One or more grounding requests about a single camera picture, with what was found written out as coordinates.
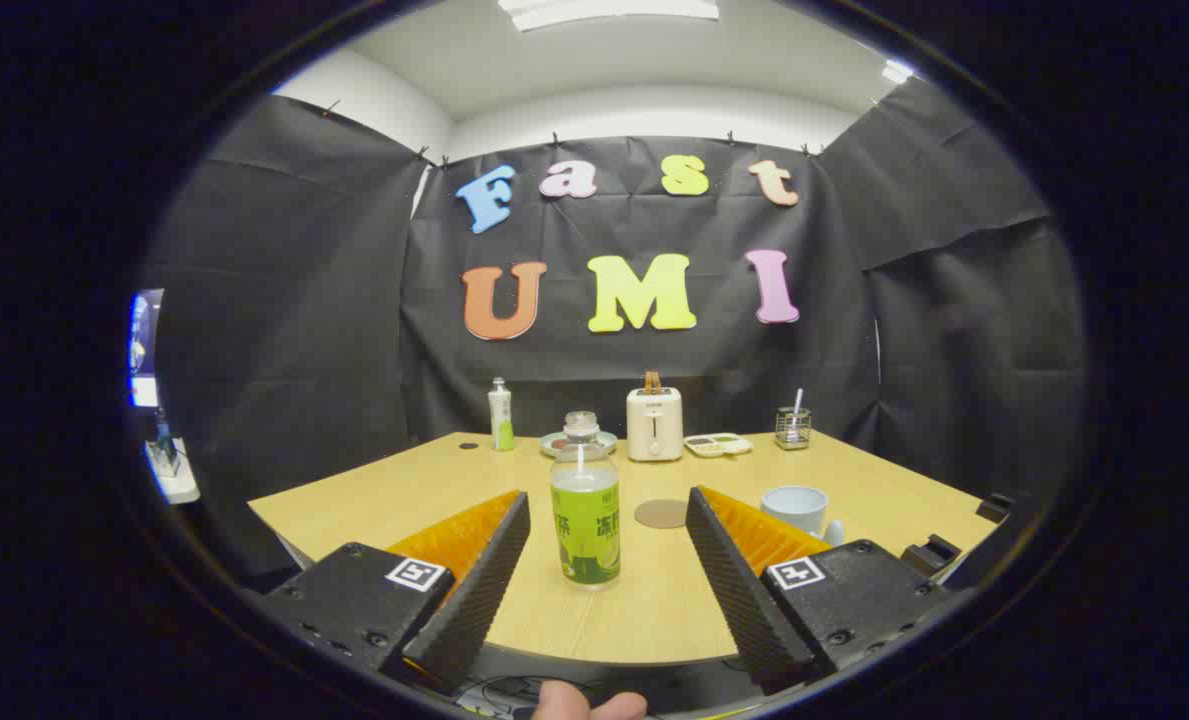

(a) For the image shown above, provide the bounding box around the ceiling light panel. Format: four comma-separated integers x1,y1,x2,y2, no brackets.
499,0,720,32

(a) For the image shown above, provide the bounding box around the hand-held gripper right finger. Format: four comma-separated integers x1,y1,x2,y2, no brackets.
685,486,955,696

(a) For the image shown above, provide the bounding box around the white cup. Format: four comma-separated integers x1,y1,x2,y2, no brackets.
760,486,845,547

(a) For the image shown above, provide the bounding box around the wooden table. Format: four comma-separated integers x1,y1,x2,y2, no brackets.
247,431,1000,668

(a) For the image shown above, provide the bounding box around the cream toaster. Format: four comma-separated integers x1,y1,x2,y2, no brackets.
625,372,684,463

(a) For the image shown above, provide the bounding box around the black cable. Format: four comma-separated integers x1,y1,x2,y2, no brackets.
457,675,547,718

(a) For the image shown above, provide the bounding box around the round brown coaster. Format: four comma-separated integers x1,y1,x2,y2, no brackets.
634,498,690,530

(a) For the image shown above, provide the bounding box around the green label juice bottle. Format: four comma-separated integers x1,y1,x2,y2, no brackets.
550,411,622,591

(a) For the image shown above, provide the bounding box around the pale green plate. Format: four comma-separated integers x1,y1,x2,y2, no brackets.
540,430,618,458

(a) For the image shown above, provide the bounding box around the small white green bottle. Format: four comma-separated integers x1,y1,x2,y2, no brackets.
487,377,516,453

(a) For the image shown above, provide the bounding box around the white divided tray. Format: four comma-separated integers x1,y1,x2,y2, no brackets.
683,432,755,459

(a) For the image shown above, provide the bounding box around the black backdrop cloth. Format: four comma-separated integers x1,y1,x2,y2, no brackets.
139,78,1090,591

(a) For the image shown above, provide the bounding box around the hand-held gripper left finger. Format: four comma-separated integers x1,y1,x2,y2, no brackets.
264,490,532,696

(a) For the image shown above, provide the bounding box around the bright screen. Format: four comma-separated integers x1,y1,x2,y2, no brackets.
129,290,165,409

